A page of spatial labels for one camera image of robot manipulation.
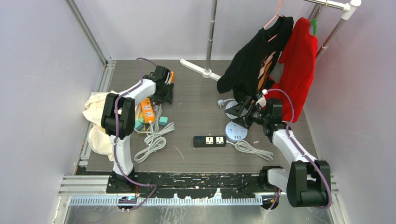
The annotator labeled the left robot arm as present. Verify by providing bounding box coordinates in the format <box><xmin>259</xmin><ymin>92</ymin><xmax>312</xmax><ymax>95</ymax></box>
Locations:
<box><xmin>101</xmin><ymin>65</ymin><xmax>174</xmax><ymax>193</ymax></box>

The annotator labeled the black hanging garment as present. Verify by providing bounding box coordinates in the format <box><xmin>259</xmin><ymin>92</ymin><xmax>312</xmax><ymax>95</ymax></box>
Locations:
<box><xmin>216</xmin><ymin>16</ymin><xmax>294</xmax><ymax>102</ymax></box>

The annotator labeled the white clothes rack stand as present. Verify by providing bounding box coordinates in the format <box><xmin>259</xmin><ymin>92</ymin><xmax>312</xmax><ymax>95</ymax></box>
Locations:
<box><xmin>179</xmin><ymin>0</ymin><xmax>222</xmax><ymax>82</ymax></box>

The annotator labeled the red hanging garment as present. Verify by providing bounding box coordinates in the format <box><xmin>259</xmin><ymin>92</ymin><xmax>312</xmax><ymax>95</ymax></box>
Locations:
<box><xmin>265</xmin><ymin>17</ymin><xmax>318</xmax><ymax>123</ymax></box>

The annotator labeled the teal plug adapter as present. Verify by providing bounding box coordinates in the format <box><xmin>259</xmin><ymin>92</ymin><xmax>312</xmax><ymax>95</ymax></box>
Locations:
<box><xmin>134</xmin><ymin>121</ymin><xmax>145</xmax><ymax>131</ymax></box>

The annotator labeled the cream cloth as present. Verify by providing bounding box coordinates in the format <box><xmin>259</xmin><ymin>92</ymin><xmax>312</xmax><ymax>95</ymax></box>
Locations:
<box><xmin>82</xmin><ymin>91</ymin><xmax>117</xmax><ymax>161</ymax></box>

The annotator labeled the round blue power socket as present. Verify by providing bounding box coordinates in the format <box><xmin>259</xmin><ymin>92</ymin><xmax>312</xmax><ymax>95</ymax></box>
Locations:
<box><xmin>225</xmin><ymin>121</ymin><xmax>248</xmax><ymax>143</ymax></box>

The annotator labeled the grey cable of black strip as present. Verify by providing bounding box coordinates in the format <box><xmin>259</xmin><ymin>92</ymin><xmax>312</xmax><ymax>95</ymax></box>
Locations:
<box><xmin>226</xmin><ymin>140</ymin><xmax>274</xmax><ymax>161</ymax></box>

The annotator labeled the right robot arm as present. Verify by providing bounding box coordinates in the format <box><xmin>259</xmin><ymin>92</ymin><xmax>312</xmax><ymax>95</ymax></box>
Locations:
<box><xmin>225</xmin><ymin>96</ymin><xmax>332</xmax><ymax>209</ymax></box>

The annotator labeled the orange power strip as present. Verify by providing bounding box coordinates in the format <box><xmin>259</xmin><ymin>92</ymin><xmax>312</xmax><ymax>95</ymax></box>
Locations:
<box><xmin>168</xmin><ymin>71</ymin><xmax>174</xmax><ymax>84</ymax></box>
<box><xmin>141</xmin><ymin>98</ymin><xmax>156</xmax><ymax>124</ymax></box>

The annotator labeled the black power strip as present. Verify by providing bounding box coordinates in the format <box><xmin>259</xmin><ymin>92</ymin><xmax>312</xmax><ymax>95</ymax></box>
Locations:
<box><xmin>193</xmin><ymin>135</ymin><xmax>226</xmax><ymax>148</ymax></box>

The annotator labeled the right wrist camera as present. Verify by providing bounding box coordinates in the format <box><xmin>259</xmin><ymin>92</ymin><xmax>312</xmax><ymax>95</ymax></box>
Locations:
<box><xmin>255</xmin><ymin>89</ymin><xmax>268</xmax><ymax>108</ymax></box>

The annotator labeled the white bundled cable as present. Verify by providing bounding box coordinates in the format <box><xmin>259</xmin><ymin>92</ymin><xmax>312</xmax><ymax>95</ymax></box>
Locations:
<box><xmin>133</xmin><ymin>122</ymin><xmax>167</xmax><ymax>163</ymax></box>

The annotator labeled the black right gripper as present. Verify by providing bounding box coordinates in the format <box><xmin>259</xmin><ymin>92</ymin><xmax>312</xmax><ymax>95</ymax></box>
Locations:
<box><xmin>226</xmin><ymin>95</ymin><xmax>269</xmax><ymax>129</ymax></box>

